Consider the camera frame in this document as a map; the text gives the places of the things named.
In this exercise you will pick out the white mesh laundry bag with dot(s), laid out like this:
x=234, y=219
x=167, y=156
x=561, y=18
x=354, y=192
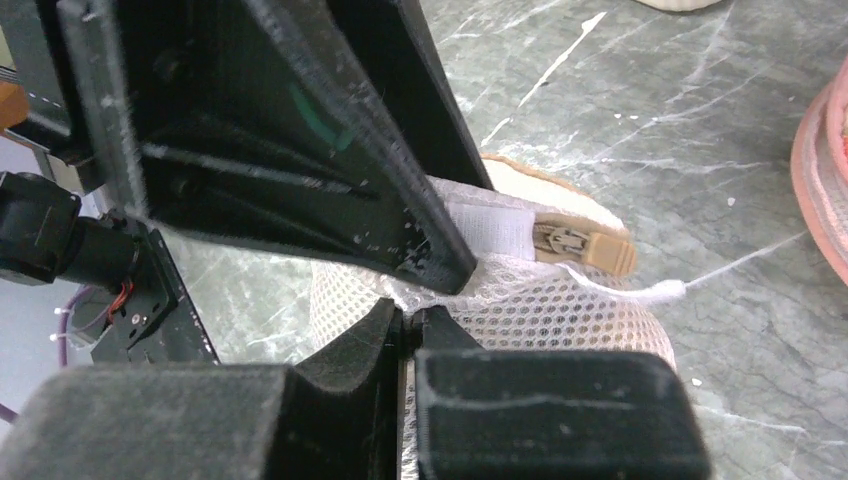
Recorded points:
x=552, y=274

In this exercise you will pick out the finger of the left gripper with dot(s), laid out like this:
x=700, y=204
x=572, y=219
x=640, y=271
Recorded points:
x=393, y=42

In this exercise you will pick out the pink floral laundry bag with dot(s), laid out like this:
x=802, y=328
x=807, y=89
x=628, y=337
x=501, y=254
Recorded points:
x=818, y=168

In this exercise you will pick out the cream plastic laundry basket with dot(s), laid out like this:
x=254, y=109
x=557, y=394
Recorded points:
x=678, y=6

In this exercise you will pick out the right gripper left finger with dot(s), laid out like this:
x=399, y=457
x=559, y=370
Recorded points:
x=336, y=415

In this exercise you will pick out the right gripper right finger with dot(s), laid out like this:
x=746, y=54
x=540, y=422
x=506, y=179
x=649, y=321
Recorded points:
x=573, y=414

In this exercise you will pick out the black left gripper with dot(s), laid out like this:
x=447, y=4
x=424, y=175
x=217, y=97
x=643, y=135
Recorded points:
x=244, y=123

